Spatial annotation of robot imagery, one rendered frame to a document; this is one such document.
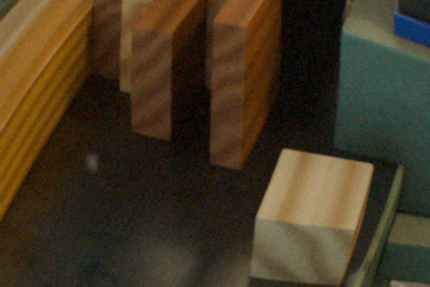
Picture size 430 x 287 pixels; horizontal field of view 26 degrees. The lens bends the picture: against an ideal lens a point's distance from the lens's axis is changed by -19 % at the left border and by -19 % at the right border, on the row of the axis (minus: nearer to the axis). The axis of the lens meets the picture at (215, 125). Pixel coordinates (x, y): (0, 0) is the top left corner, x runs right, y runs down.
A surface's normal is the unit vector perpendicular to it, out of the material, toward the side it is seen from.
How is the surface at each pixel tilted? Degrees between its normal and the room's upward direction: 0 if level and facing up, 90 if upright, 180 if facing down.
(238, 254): 0
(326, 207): 0
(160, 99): 90
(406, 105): 90
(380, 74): 90
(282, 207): 0
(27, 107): 90
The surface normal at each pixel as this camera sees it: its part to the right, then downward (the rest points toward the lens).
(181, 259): 0.02, -0.79
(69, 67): 0.94, 0.22
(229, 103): -0.33, 0.58
